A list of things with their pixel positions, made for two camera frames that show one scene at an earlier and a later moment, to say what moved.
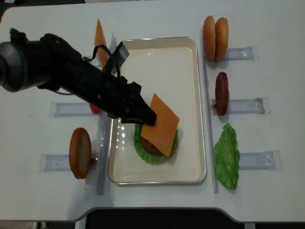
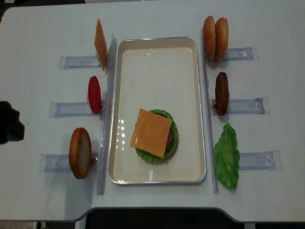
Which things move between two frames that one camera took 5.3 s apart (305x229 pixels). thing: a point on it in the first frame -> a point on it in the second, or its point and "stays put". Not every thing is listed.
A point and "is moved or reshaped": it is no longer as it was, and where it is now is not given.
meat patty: [150, 147] -> [170, 136]
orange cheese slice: [162, 134] is moved or reshaped
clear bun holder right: [250, 53] stays put
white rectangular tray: [169, 67] stays put
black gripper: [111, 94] -> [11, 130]
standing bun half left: [80, 153] stays put
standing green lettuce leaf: [227, 156] stays put
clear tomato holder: [67, 109] stays put
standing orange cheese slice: [100, 40] stays put
